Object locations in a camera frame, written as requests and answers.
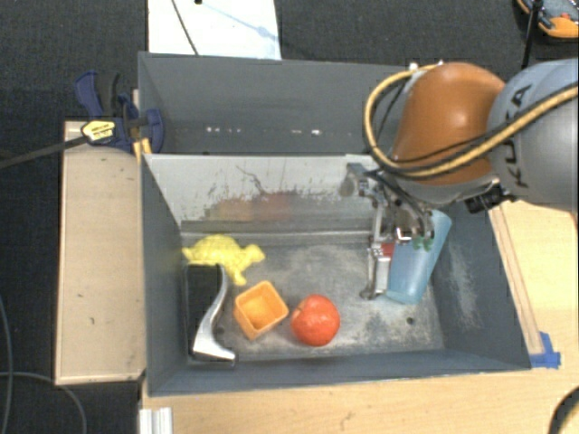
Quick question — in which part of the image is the red toy apple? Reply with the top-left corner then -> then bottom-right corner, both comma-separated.
289,293 -> 342,348

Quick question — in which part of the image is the light blue plastic cup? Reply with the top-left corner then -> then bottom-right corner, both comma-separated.
384,209 -> 454,307

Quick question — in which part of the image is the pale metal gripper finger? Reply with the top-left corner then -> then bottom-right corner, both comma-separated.
377,241 -> 394,296
359,241 -> 382,301

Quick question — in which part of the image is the grey metal bin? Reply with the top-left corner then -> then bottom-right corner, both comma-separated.
137,51 -> 533,398

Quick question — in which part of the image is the orange square plastic cup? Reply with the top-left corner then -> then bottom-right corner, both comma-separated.
233,279 -> 290,343

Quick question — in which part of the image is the black cylinder on white bracket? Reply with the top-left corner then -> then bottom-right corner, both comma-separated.
462,183 -> 517,215

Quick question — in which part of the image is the yellow toy turtle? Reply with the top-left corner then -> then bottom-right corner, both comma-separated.
181,234 -> 267,287

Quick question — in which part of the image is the black rectangular block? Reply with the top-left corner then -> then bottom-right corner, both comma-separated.
184,262 -> 226,357

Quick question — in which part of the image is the pale wood flat board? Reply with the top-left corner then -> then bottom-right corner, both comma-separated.
53,119 -> 148,386

